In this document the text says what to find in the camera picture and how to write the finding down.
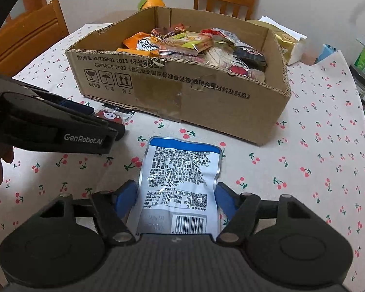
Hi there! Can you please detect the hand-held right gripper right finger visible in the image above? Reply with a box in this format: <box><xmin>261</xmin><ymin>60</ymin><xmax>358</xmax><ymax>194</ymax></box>
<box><xmin>215</xmin><ymin>182</ymin><xmax>318</xmax><ymax>245</ymax></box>

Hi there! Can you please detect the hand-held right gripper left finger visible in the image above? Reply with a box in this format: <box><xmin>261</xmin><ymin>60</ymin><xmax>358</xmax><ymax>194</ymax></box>
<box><xmin>39</xmin><ymin>180</ymin><xmax>139</xmax><ymax>248</ymax></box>

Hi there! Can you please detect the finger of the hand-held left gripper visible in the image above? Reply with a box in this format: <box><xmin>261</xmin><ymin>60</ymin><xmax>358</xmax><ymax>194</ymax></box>
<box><xmin>47</xmin><ymin>92</ymin><xmax>95</xmax><ymax>115</ymax></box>
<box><xmin>47</xmin><ymin>105</ymin><xmax>126</xmax><ymax>141</ymax></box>

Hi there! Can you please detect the small red snack packet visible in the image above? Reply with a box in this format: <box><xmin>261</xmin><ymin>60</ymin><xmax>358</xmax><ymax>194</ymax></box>
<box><xmin>94</xmin><ymin>105</ymin><xmax>136</xmax><ymax>125</ymax></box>

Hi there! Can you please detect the white and blue snack packet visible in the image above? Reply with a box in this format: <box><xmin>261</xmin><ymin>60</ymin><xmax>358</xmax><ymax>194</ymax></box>
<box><xmin>136</xmin><ymin>136</ymin><xmax>222</xmax><ymax>236</ymax></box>

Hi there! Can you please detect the cardboard box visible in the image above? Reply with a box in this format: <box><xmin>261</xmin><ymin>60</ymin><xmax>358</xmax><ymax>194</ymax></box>
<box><xmin>65</xmin><ymin>6</ymin><xmax>292</xmax><ymax>146</ymax></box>

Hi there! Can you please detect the person's left hand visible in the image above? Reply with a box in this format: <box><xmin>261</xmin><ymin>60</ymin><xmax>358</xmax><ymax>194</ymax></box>
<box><xmin>0</xmin><ymin>147</ymin><xmax>15</xmax><ymax>216</ymax></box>

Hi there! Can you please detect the orange cartoon snack packet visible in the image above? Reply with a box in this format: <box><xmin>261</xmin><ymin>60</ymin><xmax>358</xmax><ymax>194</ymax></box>
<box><xmin>116</xmin><ymin>32</ymin><xmax>160</xmax><ymax>57</ymax></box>

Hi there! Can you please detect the cherry print tablecloth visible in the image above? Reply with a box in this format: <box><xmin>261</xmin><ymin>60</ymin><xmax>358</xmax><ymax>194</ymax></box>
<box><xmin>0</xmin><ymin>23</ymin><xmax>365</xmax><ymax>292</ymax></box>

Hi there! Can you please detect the brown snack packet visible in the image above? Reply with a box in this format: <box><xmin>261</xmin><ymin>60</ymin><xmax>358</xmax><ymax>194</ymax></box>
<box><xmin>150</xmin><ymin>26</ymin><xmax>186</xmax><ymax>38</ymax></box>

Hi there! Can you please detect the beige biscuit packet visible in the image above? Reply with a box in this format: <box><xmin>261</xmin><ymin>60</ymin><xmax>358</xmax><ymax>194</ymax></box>
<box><xmin>158</xmin><ymin>31</ymin><xmax>215</xmax><ymax>56</ymax></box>

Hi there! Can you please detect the red and white snack packet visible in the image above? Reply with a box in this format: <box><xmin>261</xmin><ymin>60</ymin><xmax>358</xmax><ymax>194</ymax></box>
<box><xmin>228</xmin><ymin>62</ymin><xmax>251</xmax><ymax>76</ymax></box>

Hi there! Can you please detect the black snack packet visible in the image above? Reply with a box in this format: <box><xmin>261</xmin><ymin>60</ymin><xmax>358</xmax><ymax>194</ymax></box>
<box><xmin>233</xmin><ymin>46</ymin><xmax>267</xmax><ymax>69</ymax></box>

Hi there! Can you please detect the clear red snack packet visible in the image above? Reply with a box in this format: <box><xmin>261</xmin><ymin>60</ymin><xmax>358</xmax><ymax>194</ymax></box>
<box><xmin>201</xmin><ymin>28</ymin><xmax>241</xmax><ymax>47</ymax></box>

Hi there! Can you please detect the white tissue pack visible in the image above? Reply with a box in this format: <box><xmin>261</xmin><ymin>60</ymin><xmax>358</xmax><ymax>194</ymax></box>
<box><xmin>287</xmin><ymin>38</ymin><xmax>308</xmax><ymax>66</ymax></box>

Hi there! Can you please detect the gold bag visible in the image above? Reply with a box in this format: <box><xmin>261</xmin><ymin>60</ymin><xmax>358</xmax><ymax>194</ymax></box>
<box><xmin>246</xmin><ymin>20</ymin><xmax>301</xmax><ymax>61</ymax></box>

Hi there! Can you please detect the light blue box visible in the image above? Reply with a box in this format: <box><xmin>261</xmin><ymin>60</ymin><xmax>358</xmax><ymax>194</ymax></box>
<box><xmin>316</xmin><ymin>44</ymin><xmax>338</xmax><ymax>64</ymax></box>

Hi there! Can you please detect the jar with black lid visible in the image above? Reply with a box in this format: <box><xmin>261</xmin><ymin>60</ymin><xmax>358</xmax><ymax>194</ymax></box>
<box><xmin>349</xmin><ymin>64</ymin><xmax>365</xmax><ymax>98</ymax></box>

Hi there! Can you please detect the white paper sheet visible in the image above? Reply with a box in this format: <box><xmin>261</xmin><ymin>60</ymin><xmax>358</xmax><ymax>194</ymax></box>
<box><xmin>257</xmin><ymin>15</ymin><xmax>308</xmax><ymax>41</ymax></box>

